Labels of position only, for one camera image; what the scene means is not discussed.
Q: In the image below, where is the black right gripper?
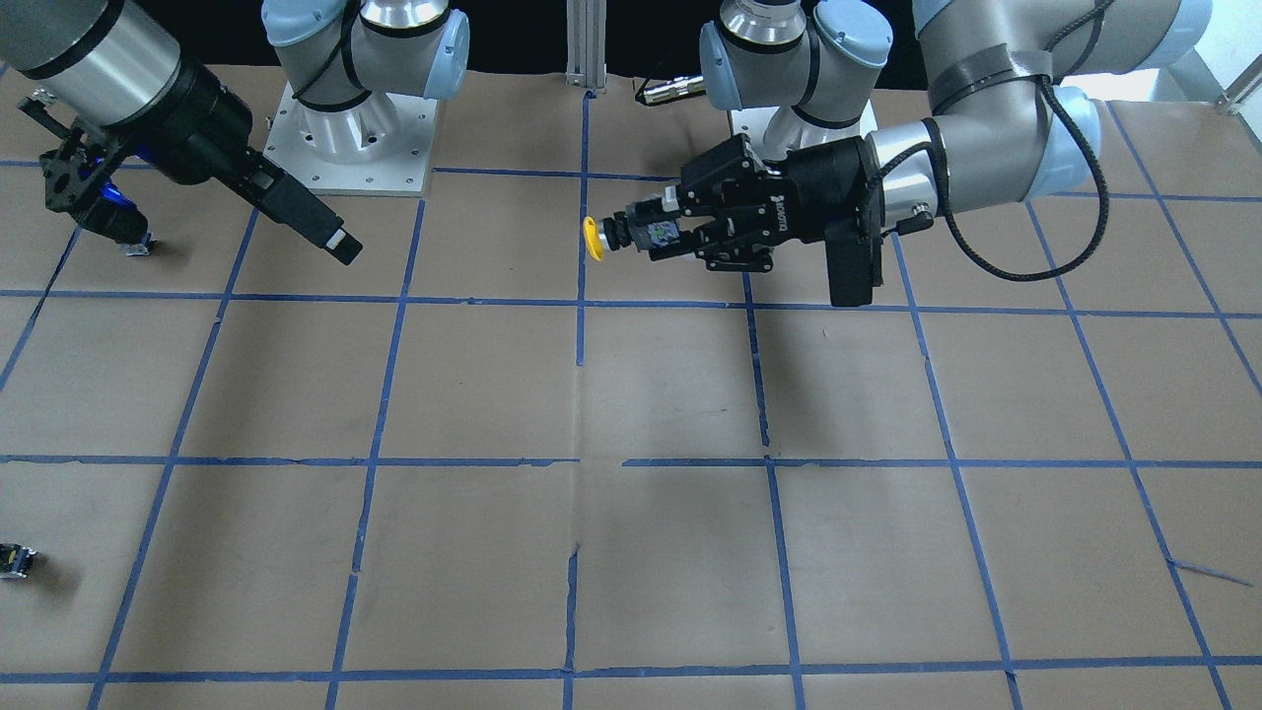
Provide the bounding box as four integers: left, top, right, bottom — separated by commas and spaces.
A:
18, 64, 363, 265

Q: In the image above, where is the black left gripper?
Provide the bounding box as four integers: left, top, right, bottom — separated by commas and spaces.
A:
646, 134, 877, 272

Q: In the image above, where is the yellow push button switch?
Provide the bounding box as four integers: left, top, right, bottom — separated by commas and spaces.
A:
583, 214, 683, 264

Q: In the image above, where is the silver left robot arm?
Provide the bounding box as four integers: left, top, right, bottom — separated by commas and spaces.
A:
586, 1, 1213, 305

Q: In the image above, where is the aluminium frame post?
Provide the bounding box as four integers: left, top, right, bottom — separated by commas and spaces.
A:
565, 0, 608, 95

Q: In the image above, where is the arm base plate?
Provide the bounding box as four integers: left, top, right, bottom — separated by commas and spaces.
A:
264, 84, 442, 197

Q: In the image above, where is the small black yellow switch block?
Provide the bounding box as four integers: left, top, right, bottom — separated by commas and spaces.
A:
0, 542, 39, 580

